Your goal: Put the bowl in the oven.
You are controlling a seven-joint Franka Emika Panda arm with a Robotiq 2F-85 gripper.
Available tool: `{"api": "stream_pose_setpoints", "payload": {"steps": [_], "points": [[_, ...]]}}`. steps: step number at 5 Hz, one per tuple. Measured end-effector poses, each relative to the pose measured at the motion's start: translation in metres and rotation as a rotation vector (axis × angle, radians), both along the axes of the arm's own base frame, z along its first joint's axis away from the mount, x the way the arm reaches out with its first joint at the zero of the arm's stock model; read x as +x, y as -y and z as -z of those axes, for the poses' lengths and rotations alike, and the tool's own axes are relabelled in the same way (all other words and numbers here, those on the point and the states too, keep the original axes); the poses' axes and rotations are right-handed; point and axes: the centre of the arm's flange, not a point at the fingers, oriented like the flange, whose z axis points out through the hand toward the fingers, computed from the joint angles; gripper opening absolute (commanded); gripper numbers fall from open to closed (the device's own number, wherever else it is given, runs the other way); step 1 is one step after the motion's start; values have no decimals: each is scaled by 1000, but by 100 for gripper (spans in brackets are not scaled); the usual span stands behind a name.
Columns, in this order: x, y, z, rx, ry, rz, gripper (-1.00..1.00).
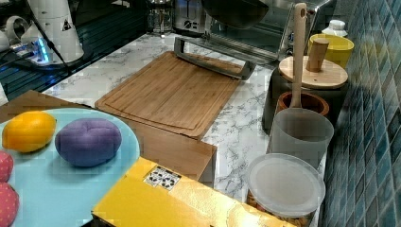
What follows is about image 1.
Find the red dotted plush lower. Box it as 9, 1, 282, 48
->
0, 183, 19, 227

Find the red dotted plush upper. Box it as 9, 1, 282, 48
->
0, 150, 14, 183

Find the purple plush toy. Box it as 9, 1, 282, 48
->
55, 118, 122, 167

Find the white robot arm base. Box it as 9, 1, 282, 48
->
5, 0, 84, 66

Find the silver toaster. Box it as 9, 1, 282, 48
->
173, 0, 206, 34

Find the black cable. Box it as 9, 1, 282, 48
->
24, 0, 73, 75

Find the yellow cup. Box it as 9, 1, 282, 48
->
308, 33, 354, 68

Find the silver toaster oven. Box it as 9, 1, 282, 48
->
205, 0, 337, 60

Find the yellow toy lemon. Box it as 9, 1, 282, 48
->
2, 111, 57, 153

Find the glass french press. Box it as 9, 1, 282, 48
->
147, 0, 173, 38

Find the yellow cardboard box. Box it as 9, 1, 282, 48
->
92, 158, 295, 227

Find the white bottle cap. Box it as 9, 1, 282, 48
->
322, 20, 348, 37

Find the light blue plate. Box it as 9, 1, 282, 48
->
7, 108, 140, 227

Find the wooden spoon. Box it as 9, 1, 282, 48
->
290, 3, 306, 108

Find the bamboo cutting board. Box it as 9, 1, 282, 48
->
96, 51, 240, 139

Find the wooden lid with knob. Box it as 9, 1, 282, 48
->
279, 38, 348, 90

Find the brown wooden utensil cup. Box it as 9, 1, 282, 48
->
275, 92, 329, 116

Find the red dotted plush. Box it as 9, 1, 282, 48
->
0, 183, 19, 227
0, 150, 14, 183

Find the jar with translucent lid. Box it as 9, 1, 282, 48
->
245, 153, 325, 227

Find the dark grey bowl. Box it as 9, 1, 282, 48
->
201, 0, 270, 29

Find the open oven door with handle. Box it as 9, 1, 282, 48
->
174, 35, 279, 80

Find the frosted grey plastic cup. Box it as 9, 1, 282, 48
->
270, 108, 334, 168

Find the black canister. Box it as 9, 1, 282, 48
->
261, 68, 348, 134

